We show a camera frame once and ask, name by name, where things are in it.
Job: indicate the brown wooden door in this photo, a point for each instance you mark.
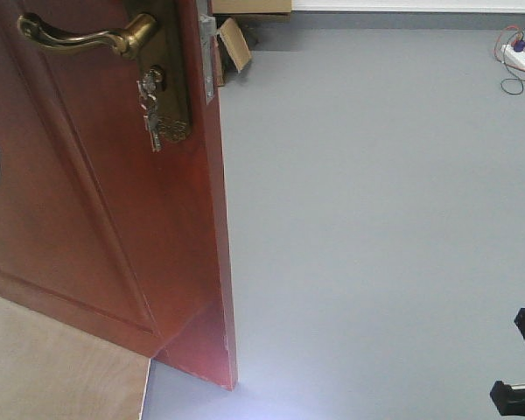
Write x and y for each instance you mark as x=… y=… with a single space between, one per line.
x=96 y=229

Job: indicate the white power strip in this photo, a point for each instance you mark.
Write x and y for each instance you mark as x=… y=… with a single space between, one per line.
x=512 y=58

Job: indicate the steel latch plate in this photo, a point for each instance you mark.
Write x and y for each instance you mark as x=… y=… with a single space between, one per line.
x=207 y=31

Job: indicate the brown cardboard box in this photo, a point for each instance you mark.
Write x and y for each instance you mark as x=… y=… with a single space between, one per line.
x=235 y=36

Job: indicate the silver keys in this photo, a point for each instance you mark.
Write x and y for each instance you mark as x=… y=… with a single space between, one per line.
x=148 y=100

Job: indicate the plywood base board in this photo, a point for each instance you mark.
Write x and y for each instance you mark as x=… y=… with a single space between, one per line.
x=49 y=370

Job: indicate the brass door handle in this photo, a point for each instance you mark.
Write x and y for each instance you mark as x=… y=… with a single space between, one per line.
x=125 y=42

